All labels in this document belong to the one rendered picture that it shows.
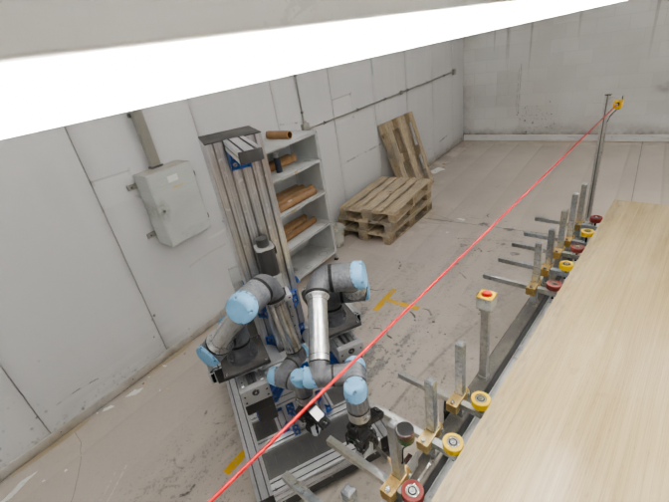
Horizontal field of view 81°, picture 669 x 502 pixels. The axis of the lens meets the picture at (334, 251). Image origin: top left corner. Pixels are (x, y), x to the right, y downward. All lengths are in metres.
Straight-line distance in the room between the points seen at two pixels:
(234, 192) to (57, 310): 2.01
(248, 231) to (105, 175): 1.75
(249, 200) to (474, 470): 1.41
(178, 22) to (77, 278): 3.28
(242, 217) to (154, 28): 1.66
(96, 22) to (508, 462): 1.68
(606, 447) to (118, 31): 1.82
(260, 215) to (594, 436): 1.61
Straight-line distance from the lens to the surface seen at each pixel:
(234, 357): 1.99
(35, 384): 3.64
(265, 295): 1.50
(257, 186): 1.85
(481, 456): 1.72
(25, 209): 3.29
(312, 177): 4.50
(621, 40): 8.72
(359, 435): 1.45
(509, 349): 2.42
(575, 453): 1.80
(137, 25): 0.21
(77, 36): 0.20
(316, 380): 1.41
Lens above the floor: 2.31
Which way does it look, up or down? 28 degrees down
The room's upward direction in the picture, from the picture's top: 10 degrees counter-clockwise
